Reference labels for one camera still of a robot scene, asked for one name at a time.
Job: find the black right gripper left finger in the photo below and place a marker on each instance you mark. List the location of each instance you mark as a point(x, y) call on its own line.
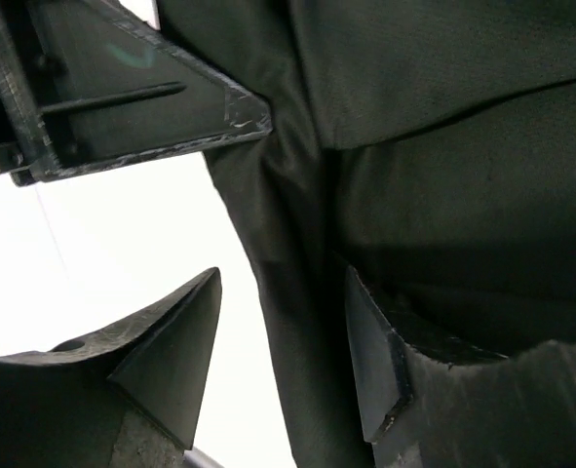
point(127, 395)

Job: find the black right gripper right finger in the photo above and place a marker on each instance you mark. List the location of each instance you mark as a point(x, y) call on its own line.
point(428, 398)

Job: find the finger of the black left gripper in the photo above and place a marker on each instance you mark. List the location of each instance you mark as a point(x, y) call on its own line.
point(87, 87)

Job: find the black t shirt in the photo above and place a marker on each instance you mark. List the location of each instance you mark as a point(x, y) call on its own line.
point(430, 145)

